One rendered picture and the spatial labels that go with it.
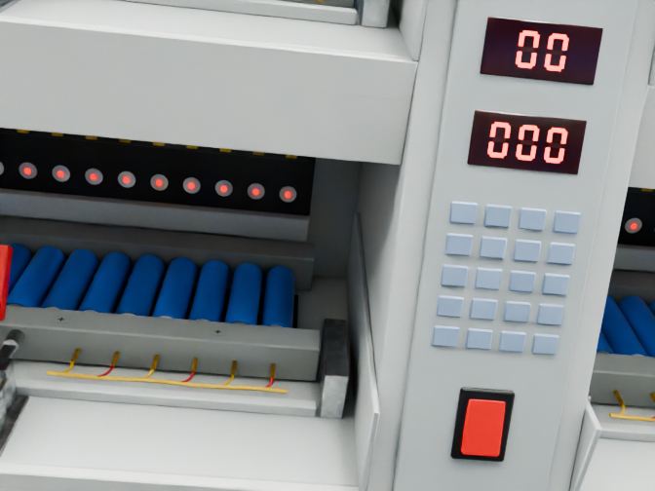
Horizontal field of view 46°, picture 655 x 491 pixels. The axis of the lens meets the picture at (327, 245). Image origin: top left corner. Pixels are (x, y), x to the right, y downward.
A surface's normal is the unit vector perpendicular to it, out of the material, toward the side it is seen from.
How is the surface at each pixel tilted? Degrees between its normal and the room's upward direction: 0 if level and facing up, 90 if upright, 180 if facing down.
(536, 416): 90
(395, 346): 90
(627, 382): 106
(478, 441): 84
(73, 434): 16
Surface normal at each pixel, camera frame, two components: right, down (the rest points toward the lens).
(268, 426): 0.11, -0.87
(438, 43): 0.04, 0.24
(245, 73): 0.01, 0.49
